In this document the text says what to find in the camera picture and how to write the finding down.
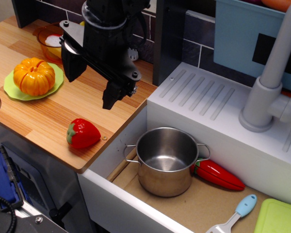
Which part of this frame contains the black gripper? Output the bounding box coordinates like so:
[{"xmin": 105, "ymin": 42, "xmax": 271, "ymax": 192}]
[{"xmin": 60, "ymin": 20, "xmax": 141, "ymax": 110}]

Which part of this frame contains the red toy strawberry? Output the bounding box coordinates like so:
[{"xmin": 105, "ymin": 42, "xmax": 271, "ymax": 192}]
[{"xmin": 66, "ymin": 118, "xmax": 101, "ymax": 149}]

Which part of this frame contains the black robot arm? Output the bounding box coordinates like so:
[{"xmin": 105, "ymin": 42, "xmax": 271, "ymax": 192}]
[{"xmin": 60, "ymin": 0, "xmax": 150, "ymax": 110}]

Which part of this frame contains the stainless steel pot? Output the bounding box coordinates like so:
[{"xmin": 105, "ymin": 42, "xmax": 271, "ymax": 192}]
[{"xmin": 132, "ymin": 127, "xmax": 210, "ymax": 198}]

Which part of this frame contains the white pasta spoon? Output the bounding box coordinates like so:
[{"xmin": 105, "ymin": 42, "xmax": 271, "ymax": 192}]
[{"xmin": 128, "ymin": 48, "xmax": 139, "ymax": 62}]

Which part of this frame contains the orange transparent bowl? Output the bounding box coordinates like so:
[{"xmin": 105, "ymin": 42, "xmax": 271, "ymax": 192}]
[{"xmin": 33, "ymin": 22, "xmax": 63, "ymax": 64}]

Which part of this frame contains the white red toy slice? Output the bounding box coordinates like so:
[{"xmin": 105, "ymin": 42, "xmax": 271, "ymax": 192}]
[{"xmin": 45, "ymin": 34, "xmax": 61, "ymax": 47}]

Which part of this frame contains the orange toy pumpkin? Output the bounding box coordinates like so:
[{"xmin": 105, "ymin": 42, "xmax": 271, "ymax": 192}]
[{"xmin": 13, "ymin": 57, "xmax": 55, "ymax": 96}]

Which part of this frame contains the light green plate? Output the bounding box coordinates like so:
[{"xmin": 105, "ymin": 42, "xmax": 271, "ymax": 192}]
[{"xmin": 3, "ymin": 63, "xmax": 64, "ymax": 101}]

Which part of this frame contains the white toy sink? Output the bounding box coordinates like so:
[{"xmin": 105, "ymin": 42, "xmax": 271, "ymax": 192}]
[{"xmin": 79, "ymin": 63, "xmax": 291, "ymax": 233}]

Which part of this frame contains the red toy chili pepper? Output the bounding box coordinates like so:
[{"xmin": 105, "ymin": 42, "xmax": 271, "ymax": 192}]
[{"xmin": 190, "ymin": 159, "xmax": 245, "ymax": 191}]

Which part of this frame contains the blue clamp device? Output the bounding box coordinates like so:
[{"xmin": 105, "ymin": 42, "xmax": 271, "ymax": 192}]
[{"xmin": 0, "ymin": 146, "xmax": 24, "ymax": 208}]

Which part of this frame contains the light blue bin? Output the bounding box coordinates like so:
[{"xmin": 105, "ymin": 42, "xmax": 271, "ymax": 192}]
[{"xmin": 213, "ymin": 0, "xmax": 285, "ymax": 86}]

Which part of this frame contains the grey toy faucet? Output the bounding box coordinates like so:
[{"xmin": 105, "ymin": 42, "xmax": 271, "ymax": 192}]
[{"xmin": 239, "ymin": 5, "xmax": 291, "ymax": 133}]

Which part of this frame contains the green cutting board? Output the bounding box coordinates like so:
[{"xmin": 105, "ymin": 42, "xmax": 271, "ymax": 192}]
[{"xmin": 254, "ymin": 199, "xmax": 291, "ymax": 233}]

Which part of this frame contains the black cable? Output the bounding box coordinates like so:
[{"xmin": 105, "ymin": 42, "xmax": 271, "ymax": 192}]
[{"xmin": 0, "ymin": 194, "xmax": 17, "ymax": 233}]

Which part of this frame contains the white blue handled spatula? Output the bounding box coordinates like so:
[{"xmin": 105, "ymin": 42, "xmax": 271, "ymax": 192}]
[{"xmin": 207, "ymin": 194, "xmax": 258, "ymax": 233}]

